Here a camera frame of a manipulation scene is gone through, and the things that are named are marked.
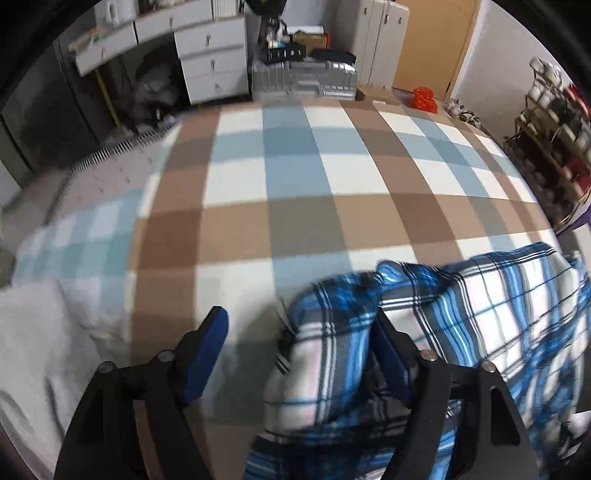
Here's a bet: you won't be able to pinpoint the brown blue checked blanket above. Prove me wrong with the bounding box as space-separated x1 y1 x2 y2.
9 99 559 480

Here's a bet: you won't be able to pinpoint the black wrapped bouquet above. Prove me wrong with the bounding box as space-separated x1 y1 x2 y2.
245 0 289 28

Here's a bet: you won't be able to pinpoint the grey refrigerator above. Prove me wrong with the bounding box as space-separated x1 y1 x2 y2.
0 39 118 183

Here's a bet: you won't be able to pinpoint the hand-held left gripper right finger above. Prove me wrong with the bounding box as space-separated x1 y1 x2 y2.
369 311 541 480

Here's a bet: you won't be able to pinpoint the white pillow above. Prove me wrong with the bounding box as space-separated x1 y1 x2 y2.
0 277 134 480

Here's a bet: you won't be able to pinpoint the red plastic bag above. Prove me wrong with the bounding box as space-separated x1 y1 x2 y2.
411 87 437 112

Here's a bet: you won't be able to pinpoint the silver suitcase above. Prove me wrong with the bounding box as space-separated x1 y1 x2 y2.
250 60 358 100

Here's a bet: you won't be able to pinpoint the blue plaid shirt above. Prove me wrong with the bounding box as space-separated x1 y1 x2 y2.
245 242 591 480

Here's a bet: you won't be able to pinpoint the brown cardboard box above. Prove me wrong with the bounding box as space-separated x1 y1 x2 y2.
293 30 331 54

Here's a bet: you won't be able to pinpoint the white upright suitcase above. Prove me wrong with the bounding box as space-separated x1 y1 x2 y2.
358 0 411 88

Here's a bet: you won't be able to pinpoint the white desk with drawers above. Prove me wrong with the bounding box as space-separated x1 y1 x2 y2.
69 0 250 104

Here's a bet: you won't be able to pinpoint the wooden shoe rack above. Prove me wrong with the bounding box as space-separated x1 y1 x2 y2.
503 58 591 222

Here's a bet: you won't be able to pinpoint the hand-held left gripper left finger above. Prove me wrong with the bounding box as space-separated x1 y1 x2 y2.
53 305 230 480

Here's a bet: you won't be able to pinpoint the wooden door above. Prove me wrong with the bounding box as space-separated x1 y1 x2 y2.
392 0 483 100

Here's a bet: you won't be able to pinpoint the black storage box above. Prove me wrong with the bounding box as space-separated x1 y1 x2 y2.
267 44 305 63

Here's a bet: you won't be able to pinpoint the dark backpack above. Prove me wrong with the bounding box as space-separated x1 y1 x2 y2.
124 60 190 125

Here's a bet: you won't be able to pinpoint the pile of loose shoes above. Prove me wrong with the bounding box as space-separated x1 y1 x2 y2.
445 99 483 125

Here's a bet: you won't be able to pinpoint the purple cloth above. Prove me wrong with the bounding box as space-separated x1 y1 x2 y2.
556 217 591 236

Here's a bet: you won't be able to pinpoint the rows of assorted shoes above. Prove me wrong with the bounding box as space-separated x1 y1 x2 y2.
508 58 591 217

